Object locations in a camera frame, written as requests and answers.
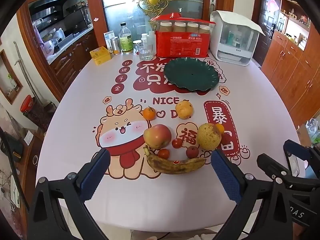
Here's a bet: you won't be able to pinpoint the frosted glass door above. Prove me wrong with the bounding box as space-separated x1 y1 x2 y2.
99 0 207 48

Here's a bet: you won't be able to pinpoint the dark green scalloped plate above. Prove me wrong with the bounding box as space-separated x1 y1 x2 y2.
164 57 220 92

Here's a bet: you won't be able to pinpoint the white countertop cup sterilizer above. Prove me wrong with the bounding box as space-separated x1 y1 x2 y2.
209 10 266 67

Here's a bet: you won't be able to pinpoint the small metal can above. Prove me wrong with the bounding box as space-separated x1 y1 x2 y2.
110 37 122 55

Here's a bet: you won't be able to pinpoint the clear plastic bag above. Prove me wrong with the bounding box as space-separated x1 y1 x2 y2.
304 118 320 143

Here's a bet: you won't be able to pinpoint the red lychee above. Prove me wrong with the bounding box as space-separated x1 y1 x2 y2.
186 146 199 158

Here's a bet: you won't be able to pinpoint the wooden wall niche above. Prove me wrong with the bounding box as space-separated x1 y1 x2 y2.
0 49 23 105

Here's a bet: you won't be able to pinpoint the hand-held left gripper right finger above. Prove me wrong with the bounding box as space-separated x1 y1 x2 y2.
211 149 298 240

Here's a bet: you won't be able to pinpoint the wooden lower kitchen cabinets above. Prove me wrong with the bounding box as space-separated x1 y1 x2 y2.
47 27 108 85

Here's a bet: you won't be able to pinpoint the yellow cardboard box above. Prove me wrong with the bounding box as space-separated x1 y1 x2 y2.
89 46 112 66

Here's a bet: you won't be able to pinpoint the printed cartoon tablecloth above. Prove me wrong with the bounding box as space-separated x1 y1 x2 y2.
35 51 307 230

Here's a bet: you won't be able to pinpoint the wooden sideboard cabinet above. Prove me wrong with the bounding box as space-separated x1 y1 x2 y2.
261 30 320 130

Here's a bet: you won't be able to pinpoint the dark wooden entrance door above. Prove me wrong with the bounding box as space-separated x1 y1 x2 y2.
252 0 282 67

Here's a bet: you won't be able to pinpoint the black range hood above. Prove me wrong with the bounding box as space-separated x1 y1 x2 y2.
29 0 73 18

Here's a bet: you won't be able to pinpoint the white mop pole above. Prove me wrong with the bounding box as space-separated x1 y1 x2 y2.
14 42 43 105

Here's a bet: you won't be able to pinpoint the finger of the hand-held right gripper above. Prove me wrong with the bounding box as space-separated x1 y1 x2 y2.
257 154 292 182
283 139 320 178

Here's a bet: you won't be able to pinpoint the red paper cup bag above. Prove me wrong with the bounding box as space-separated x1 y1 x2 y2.
150 12 216 58

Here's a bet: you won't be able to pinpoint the overripe spotted banana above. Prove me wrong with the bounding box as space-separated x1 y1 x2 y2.
143 145 207 174

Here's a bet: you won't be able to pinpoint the green label clear bottle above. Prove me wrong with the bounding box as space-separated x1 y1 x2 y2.
118 22 135 55

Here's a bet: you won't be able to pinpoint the white blue carton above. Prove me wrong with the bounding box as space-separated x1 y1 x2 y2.
104 31 116 53

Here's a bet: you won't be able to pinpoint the wooden display shelf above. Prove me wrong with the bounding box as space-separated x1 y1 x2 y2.
280 0 320 52

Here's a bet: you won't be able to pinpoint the red yellow apple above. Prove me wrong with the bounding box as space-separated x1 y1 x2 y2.
143 124 172 150

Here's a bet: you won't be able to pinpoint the large speckled yellow pear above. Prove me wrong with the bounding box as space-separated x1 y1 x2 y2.
197 123 222 151

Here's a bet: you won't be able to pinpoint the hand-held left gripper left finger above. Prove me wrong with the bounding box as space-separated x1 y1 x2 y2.
26 148 112 240

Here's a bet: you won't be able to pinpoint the clear faceted glass cup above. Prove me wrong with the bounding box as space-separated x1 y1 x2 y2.
137 41 154 61

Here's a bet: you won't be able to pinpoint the small smooth yellow pear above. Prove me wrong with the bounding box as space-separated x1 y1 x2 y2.
175 100 194 120

